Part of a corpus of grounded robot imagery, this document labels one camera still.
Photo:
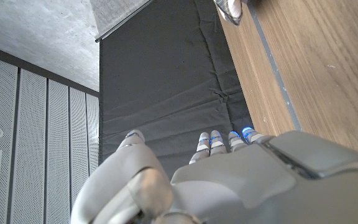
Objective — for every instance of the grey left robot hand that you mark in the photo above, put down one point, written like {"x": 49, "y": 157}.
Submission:
{"x": 259, "y": 186}

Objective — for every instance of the beige scarf with black stripes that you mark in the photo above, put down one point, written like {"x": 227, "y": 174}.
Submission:
{"x": 232, "y": 11}

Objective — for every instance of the black backdrop curtain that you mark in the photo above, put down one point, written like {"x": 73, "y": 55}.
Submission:
{"x": 166, "y": 77}

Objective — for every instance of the black backdrop stand pole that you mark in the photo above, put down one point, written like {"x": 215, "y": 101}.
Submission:
{"x": 124, "y": 20}

